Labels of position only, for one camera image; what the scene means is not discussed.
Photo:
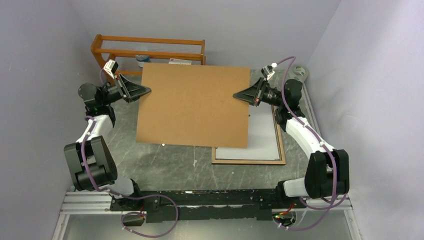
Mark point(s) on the blue white small jar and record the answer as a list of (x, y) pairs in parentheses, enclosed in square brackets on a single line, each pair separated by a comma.
[(142, 59)]

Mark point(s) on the landscape photo print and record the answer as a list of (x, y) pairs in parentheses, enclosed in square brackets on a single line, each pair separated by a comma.
[(262, 139)]

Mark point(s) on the orange wooden shelf rack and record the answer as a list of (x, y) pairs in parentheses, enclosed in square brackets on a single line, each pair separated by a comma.
[(125, 49)]

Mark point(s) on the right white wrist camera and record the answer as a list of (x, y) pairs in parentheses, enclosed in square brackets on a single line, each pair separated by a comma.
[(268, 71)]

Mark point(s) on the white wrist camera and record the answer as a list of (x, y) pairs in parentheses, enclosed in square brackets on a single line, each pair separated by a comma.
[(110, 68), (268, 71)]

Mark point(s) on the white cream small box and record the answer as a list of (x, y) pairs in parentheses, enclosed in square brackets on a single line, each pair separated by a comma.
[(177, 61)]

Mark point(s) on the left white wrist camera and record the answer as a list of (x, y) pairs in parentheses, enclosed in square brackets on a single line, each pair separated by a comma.
[(110, 68)]

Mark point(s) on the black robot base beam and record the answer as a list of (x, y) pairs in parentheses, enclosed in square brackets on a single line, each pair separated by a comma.
[(158, 206)]

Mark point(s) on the brown backing board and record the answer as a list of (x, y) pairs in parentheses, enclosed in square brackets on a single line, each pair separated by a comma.
[(193, 105)]

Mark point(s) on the picture frame black and wood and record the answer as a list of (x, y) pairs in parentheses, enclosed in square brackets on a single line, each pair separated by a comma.
[(280, 162)]

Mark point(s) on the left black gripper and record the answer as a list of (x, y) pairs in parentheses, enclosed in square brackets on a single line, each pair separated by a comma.
[(131, 92)]

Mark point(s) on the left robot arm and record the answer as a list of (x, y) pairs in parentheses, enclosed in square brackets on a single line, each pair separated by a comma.
[(89, 160)]

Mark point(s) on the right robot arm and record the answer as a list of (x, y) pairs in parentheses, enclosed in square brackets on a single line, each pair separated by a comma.
[(327, 172)]

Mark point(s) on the clear tape roll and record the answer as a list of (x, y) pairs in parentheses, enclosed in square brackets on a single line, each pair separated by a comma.
[(300, 72)]

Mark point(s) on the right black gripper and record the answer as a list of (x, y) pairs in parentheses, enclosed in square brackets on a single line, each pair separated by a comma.
[(250, 94)]

